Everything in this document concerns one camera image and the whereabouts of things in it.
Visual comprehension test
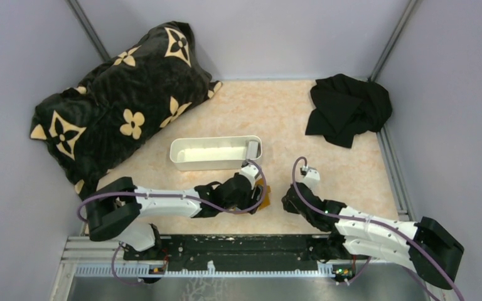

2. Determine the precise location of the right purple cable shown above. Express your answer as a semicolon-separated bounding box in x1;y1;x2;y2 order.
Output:
292;156;466;301

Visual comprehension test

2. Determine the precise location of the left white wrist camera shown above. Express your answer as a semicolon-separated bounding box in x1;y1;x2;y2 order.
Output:
239;163;260;182

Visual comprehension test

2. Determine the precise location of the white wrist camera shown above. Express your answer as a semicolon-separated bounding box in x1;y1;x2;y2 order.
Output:
239;163;260;182
300;166;321;189

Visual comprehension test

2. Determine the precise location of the aluminium frame rail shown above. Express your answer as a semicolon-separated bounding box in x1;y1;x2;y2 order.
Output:
62;236;367;279

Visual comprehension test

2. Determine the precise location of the purple cable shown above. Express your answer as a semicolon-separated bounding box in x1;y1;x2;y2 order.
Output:
292;156;466;301
77;159;269;225

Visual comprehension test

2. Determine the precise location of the mustard leather card holder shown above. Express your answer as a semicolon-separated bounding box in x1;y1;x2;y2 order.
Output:
256;179;271;210

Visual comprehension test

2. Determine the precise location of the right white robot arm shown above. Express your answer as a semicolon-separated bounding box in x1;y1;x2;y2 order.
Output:
281;182;464;290

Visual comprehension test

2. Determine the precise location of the crumpled black cloth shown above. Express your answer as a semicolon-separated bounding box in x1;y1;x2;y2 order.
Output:
305;73;393;149

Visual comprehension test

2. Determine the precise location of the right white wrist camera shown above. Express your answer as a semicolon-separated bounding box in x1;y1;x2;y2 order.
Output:
300;166;321;189

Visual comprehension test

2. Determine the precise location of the black floral patterned pillow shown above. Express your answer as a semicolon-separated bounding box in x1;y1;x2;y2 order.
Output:
30;21;222;199

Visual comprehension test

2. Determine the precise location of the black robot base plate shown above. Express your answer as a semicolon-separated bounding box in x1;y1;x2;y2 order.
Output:
123;235;354;272

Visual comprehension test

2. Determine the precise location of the white oblong plastic tray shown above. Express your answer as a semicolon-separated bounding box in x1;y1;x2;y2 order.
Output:
169;135;263;171

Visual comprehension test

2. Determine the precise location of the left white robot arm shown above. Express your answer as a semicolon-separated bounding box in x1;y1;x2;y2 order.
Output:
83;172;270;252

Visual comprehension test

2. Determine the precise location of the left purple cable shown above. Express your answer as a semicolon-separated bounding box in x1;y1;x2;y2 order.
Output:
77;159;269;225

